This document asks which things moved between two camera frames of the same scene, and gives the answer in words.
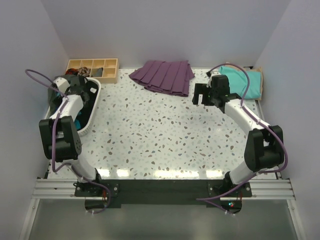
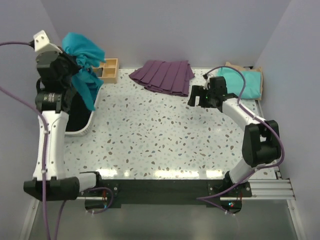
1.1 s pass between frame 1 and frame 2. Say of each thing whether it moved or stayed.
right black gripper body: stayed
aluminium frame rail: stayed
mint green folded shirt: stayed
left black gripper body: moved
